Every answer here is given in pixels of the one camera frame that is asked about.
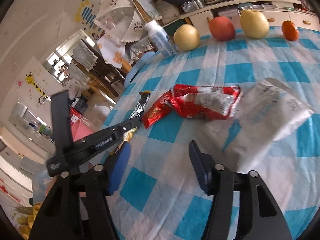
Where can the white mesh food cover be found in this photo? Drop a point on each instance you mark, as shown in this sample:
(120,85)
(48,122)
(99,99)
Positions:
(120,20)

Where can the white tv cabinet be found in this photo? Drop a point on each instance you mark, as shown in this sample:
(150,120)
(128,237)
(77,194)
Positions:
(275,11)

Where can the red apple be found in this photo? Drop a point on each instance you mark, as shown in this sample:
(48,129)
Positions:
(222,28)

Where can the dark wooden chair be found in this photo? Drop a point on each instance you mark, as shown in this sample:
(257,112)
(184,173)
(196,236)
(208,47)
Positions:
(105,74)

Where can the wooden dining table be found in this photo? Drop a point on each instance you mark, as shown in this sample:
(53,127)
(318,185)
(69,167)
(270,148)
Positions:
(123,54)

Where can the yellow pear left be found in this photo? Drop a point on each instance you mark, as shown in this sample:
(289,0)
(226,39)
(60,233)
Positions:
(186,37)

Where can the yellow pear right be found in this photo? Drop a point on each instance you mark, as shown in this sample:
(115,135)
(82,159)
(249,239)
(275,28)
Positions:
(254,24)

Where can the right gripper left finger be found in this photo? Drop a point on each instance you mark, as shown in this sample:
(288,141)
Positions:
(76,206)

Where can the pink plastic bucket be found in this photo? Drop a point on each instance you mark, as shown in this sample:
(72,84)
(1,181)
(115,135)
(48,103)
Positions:
(80,130)

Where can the red snack wrapper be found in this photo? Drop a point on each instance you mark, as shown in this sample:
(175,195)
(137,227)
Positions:
(203,102)

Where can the blue white checkered tablecloth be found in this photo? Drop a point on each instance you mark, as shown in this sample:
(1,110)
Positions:
(159,196)

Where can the white blue drink bottle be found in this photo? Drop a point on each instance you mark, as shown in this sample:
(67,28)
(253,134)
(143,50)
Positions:
(160,39)

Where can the giraffe height chart sticker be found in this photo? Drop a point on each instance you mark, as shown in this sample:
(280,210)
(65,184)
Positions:
(30,79)

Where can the small orange tangerine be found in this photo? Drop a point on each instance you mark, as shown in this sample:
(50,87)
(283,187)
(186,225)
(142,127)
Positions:
(290,31)

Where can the yellow pear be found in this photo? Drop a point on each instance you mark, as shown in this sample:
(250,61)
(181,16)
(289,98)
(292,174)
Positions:
(186,37)
(254,24)

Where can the white grey plastic mailer bag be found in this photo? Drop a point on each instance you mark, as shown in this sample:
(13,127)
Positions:
(269,112)

